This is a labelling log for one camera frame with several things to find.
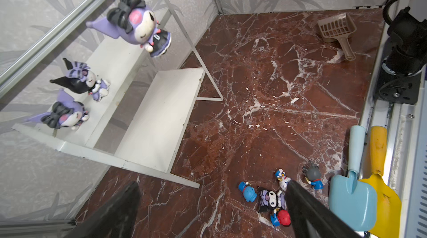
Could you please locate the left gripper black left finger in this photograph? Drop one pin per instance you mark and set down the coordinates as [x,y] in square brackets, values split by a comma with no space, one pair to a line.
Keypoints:
[115,219]

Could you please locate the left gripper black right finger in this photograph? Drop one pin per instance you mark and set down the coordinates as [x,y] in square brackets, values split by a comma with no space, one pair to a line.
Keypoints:
[310,218]

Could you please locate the purple pale figurine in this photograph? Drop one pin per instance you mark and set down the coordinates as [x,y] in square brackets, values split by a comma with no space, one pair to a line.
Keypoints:
[136,23]

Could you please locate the grey blue small figurine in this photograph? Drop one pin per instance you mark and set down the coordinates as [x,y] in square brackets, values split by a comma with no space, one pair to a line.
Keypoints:
[313,175]

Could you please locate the black white red figurine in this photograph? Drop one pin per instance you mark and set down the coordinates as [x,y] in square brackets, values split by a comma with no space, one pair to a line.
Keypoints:
[271,200]

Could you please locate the pink white small figurine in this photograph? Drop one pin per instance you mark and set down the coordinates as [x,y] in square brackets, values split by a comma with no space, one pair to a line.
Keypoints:
[283,179]

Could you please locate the black-headed purple figurine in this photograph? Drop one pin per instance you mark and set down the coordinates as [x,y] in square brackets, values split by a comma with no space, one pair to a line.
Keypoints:
[80,79]

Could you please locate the black eared purple figurine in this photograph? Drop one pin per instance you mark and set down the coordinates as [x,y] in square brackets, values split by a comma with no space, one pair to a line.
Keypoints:
[65,112]

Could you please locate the white two-tier metal shelf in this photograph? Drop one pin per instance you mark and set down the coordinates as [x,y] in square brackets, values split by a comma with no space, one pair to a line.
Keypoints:
[152,140]

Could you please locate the red capped blue figurine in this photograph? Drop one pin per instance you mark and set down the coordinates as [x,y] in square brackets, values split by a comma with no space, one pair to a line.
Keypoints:
[280,217]

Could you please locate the light blue toy shovel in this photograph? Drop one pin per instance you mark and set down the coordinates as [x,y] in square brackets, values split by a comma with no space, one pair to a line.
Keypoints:
[352,201]

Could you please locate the blue-capped small figurine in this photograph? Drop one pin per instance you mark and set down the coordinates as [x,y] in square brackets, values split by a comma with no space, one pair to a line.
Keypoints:
[249,193]

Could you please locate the yellow toy shovel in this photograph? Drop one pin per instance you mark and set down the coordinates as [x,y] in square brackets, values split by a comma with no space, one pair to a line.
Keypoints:
[388,203]

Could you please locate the brown plastic toy rake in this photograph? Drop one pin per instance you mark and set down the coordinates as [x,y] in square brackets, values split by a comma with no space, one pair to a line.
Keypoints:
[339,28]

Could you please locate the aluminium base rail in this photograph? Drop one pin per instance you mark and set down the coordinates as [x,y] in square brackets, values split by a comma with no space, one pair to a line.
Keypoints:
[402,122]

